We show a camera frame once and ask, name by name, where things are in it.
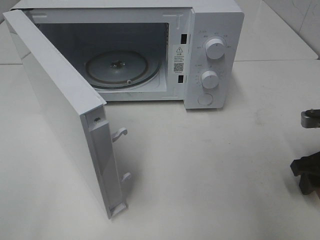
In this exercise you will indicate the upper white power knob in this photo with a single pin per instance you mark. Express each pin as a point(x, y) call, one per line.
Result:
point(215, 48)

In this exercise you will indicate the white warning sticker QR code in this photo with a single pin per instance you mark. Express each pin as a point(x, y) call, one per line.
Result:
point(178, 59)

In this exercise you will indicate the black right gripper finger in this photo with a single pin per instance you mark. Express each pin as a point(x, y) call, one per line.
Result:
point(308, 168)

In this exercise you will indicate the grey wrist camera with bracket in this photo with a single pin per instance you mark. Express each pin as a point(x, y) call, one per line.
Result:
point(310, 119)

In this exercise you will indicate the lower white timer knob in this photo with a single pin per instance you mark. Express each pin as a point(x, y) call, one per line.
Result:
point(209, 79)

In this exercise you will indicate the round white door button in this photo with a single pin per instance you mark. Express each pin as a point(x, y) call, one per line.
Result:
point(205, 99)

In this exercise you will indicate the white microwave door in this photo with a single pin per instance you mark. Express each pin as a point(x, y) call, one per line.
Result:
point(74, 111)

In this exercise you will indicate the white microwave oven body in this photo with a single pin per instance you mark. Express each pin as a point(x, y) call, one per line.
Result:
point(83, 29)

